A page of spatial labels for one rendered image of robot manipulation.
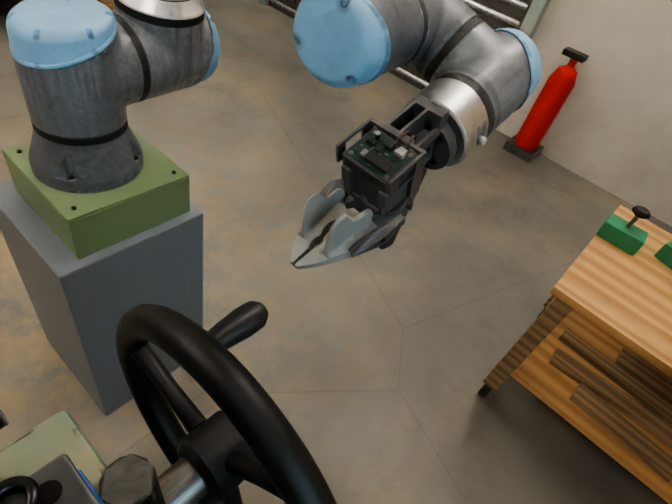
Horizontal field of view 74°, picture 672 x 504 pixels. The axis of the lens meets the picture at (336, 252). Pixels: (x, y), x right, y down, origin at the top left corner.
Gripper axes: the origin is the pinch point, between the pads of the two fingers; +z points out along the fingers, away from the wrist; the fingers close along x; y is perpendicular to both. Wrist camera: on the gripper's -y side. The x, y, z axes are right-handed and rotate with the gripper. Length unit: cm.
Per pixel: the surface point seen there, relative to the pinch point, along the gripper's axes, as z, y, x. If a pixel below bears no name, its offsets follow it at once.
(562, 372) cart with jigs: -58, -97, 39
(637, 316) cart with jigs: -64, -62, 40
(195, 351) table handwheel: 13.1, 11.1, 4.9
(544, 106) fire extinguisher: -203, -136, -36
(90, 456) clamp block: 20.1, 14.5, 7.0
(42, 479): 20.5, 18.9, 8.4
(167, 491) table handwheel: 21.3, 0.9, 7.2
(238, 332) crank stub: 10.0, 7.2, 4.2
